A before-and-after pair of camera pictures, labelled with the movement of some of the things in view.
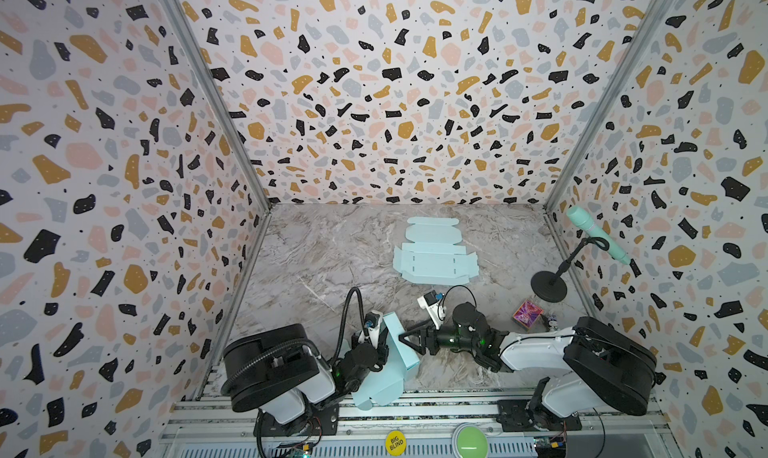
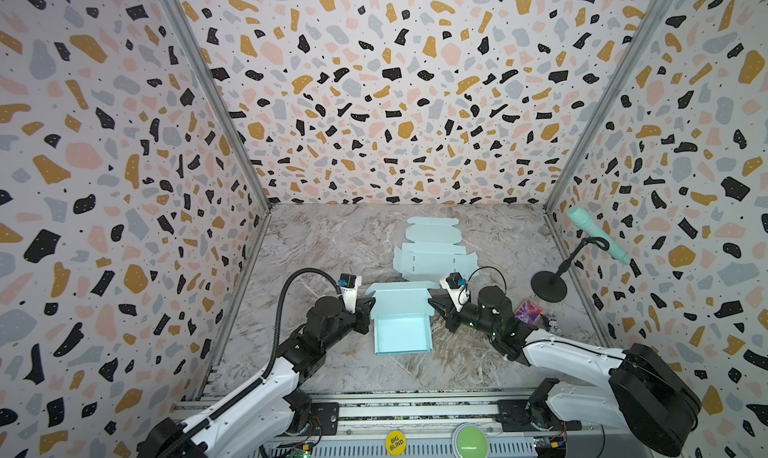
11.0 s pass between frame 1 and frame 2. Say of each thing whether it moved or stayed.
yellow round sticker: stayed
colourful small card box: stayed
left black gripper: moved
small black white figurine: stayed
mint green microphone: stayed
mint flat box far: stayed
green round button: stayed
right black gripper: moved
